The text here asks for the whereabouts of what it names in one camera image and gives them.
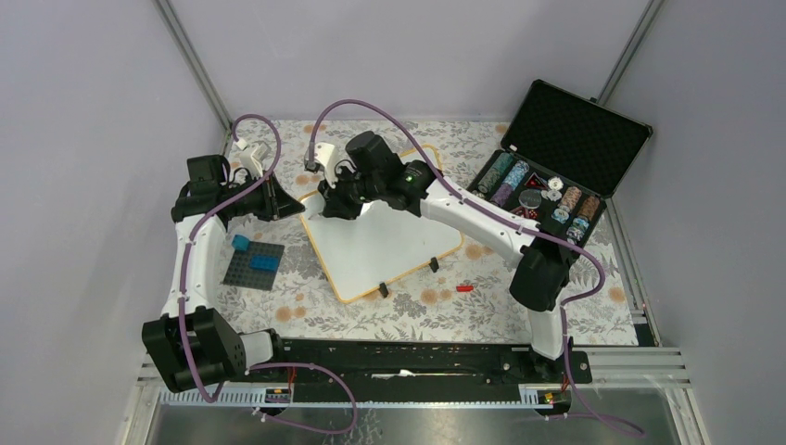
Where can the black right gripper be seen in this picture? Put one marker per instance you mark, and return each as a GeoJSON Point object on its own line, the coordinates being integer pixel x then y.
{"type": "Point", "coordinates": [335, 205]}

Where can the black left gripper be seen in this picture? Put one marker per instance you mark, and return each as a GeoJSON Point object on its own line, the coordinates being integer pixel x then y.
{"type": "Point", "coordinates": [277, 202]}

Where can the yellow framed whiteboard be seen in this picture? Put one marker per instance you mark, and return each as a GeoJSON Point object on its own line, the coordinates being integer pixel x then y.
{"type": "Point", "coordinates": [379, 247]}

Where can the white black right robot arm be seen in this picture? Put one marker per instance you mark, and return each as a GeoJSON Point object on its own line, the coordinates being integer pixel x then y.
{"type": "Point", "coordinates": [375, 173]}

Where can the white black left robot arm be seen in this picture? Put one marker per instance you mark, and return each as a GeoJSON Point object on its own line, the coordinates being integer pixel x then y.
{"type": "Point", "coordinates": [191, 344]}

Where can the loose blue lego brick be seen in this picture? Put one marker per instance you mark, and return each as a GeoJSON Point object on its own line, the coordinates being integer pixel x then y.
{"type": "Point", "coordinates": [240, 243]}

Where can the grey blue lego plate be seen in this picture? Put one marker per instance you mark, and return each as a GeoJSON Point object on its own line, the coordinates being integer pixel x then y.
{"type": "Point", "coordinates": [256, 267]}

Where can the black poker chip case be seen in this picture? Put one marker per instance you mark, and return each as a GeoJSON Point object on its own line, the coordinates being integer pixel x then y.
{"type": "Point", "coordinates": [560, 160]}

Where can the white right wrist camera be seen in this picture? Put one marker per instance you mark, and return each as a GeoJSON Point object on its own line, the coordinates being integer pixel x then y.
{"type": "Point", "coordinates": [323, 157]}

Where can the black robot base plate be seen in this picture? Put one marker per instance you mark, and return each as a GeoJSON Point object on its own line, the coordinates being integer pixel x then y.
{"type": "Point", "coordinates": [347, 362]}

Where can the aluminium frame rail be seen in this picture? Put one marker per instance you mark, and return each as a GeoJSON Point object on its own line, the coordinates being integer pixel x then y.
{"type": "Point", "coordinates": [182, 41]}

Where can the grey slotted cable duct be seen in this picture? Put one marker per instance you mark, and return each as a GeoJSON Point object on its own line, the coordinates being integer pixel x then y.
{"type": "Point", "coordinates": [396, 395]}

